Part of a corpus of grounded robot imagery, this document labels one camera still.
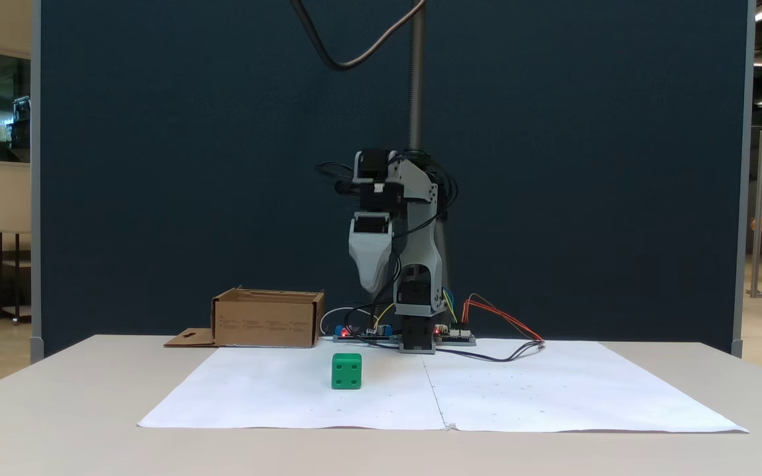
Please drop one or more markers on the grey black Koch robot arm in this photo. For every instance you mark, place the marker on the grey black Koch robot arm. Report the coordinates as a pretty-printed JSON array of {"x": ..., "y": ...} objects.
[{"x": 421, "y": 264}]

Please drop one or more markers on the grey metal stand pole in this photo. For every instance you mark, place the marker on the grey metal stand pole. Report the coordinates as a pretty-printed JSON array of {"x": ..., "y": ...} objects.
[{"x": 417, "y": 79}]

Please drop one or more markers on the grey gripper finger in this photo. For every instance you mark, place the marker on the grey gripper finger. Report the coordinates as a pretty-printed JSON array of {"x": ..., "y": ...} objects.
[{"x": 372, "y": 271}]

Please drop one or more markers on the black shelf cart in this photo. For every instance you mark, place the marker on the black shelf cart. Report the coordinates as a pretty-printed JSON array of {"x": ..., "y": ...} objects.
[{"x": 16, "y": 264}]

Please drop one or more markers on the blue circuit board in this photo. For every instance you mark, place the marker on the blue circuit board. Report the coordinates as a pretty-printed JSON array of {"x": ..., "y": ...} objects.
[{"x": 361, "y": 334}]

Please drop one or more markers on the white paper sheet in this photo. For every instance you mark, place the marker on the white paper sheet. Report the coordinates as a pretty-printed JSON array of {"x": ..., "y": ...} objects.
[
  {"x": 288, "y": 390},
  {"x": 566, "y": 390}
]

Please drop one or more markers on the green dice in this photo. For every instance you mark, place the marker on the green dice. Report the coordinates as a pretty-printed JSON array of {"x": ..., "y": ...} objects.
[{"x": 346, "y": 371}]

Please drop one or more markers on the framed wall window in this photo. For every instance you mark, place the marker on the framed wall window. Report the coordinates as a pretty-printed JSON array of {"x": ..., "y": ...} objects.
[{"x": 10, "y": 106}]

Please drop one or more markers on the brown cardboard box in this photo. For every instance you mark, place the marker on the brown cardboard box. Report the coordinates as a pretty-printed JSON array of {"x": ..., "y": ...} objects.
[{"x": 265, "y": 320}]

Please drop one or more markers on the dark blue partition panel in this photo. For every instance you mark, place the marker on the dark blue partition panel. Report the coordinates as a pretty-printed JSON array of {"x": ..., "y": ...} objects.
[{"x": 189, "y": 165}]

